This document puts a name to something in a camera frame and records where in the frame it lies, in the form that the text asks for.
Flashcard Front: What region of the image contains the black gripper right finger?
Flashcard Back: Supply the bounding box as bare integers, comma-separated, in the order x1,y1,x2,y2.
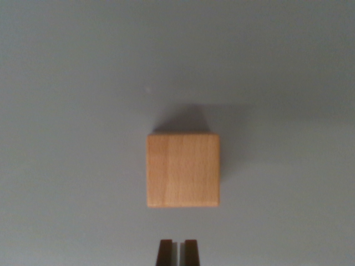
179,239,201,266

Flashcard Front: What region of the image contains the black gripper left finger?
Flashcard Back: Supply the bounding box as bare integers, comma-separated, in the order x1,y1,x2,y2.
156,239,179,266

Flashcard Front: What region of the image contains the light wooden cube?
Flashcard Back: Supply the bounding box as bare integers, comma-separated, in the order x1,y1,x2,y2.
145,133,222,209

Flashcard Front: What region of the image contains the grey plastic tray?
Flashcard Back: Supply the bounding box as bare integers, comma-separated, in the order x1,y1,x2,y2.
0,0,355,266

